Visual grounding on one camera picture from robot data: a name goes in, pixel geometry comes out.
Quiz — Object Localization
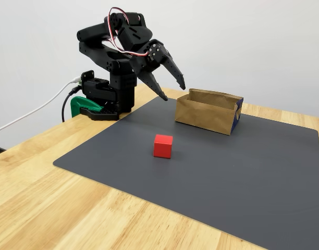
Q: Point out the white cable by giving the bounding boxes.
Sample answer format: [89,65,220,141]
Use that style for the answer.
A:
[0,76,82,135]

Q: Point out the black cable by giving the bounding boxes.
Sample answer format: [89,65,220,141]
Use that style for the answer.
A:
[61,87,82,123]

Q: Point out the black controller board mount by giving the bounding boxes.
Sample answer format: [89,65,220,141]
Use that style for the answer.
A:
[80,69,95,87]

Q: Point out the green clamp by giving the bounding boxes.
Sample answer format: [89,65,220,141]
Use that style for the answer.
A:
[70,95,105,118]

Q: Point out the brown paper box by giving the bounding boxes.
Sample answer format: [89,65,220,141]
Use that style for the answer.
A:
[174,88,244,136]

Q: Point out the grey mat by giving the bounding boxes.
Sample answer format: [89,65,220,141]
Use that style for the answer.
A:
[52,96,319,250]

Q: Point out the red cube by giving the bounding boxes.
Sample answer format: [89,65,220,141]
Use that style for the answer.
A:
[153,134,174,159]

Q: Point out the red white servo wires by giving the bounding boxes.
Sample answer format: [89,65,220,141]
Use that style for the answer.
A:
[107,7,150,57]

